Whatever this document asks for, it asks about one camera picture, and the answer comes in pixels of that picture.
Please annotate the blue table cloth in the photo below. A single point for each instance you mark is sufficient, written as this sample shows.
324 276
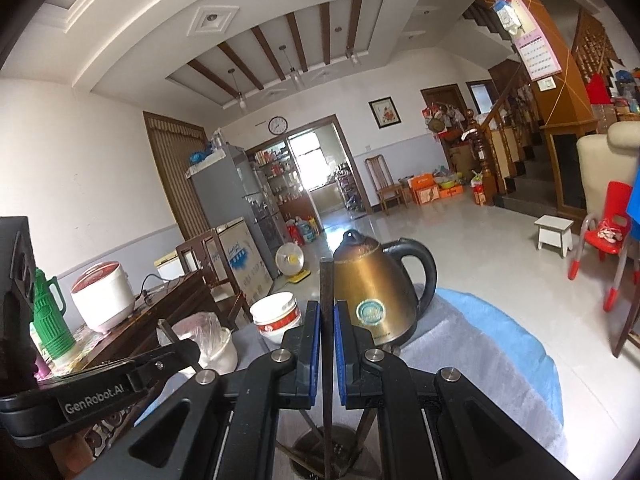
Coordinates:
475 360

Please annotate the metal utensil holder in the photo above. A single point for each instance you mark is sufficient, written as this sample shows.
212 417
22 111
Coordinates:
350 452

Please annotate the dark wooden chopstick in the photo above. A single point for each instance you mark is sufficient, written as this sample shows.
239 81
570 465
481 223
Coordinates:
326 430
312 425
365 427
167 332

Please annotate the grey refrigerator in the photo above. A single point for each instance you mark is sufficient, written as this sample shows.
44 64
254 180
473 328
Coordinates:
225 195

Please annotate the large orange cardboard box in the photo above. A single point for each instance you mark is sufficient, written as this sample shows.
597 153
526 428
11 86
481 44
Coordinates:
425 192

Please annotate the carved wooden sideboard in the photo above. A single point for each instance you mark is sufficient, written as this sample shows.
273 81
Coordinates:
165 300

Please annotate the dark wooden chair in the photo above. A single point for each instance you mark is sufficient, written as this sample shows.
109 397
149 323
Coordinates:
210 260

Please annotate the wooden staircase railing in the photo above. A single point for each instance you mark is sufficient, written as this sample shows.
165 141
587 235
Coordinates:
492 135

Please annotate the small white stool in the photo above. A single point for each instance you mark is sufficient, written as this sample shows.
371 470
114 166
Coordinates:
554 227

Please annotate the round wall clock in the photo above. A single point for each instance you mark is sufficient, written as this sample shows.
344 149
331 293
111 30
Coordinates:
278 125

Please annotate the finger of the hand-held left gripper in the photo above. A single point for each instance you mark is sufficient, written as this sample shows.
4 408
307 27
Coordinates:
165 362

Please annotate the white chest freezer blue print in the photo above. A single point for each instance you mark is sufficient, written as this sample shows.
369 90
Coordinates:
245 260

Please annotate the blue bundle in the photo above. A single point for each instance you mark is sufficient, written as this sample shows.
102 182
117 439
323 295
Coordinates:
201 159

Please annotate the blue garment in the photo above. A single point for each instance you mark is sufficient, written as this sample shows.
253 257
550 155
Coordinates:
637 195

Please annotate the dark wooden furniture leg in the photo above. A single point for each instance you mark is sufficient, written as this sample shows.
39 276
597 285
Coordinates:
627 310

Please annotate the red hanging decorations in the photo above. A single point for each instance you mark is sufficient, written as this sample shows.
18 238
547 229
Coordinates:
442 117

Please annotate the glass display shelf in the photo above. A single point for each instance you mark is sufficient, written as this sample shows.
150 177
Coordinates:
282 180

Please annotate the white bowl under plastic bag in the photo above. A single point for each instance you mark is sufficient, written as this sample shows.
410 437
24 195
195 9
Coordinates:
215 347

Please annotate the cream armchair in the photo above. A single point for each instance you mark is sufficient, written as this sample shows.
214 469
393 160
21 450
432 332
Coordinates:
600 170

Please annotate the framed wall picture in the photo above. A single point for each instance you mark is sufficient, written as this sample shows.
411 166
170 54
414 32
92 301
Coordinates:
385 112

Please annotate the small white fan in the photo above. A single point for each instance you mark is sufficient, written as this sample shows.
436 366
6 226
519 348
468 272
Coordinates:
291 260

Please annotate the wooden cabinet dark glass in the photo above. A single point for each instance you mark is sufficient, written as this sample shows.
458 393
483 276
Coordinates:
567 165

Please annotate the glass pendant lamp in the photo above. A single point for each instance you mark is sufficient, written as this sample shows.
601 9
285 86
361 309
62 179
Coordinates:
296 80
354 55
241 102

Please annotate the pink wall calendar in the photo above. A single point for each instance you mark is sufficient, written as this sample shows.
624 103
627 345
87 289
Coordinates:
537 50

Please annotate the red child chair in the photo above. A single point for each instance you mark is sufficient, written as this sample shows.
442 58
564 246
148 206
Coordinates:
607 235

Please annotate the brown slatted door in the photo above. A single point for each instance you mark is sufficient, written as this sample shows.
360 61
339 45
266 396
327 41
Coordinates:
172 175

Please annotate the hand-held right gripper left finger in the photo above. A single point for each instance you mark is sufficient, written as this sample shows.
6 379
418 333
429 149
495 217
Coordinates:
314 357

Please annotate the flat orange cardboard box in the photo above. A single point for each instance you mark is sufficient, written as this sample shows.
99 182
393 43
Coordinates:
451 192

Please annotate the white rice cooker red lid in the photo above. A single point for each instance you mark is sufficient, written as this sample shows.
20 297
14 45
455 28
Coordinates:
102 300

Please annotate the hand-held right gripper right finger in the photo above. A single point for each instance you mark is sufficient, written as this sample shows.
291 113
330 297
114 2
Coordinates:
341 360

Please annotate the cream chest freezer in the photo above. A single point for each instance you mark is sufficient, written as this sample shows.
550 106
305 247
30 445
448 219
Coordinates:
170 265

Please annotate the green thermos jug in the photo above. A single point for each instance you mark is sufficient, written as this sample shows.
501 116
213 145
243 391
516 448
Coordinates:
52 320

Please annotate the brown wooden dining chair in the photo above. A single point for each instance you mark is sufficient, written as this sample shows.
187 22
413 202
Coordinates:
380 180

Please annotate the red gift box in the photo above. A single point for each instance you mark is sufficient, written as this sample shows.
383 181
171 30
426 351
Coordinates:
479 194

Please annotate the gold electric kettle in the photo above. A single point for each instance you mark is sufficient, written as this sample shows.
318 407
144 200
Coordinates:
370 285

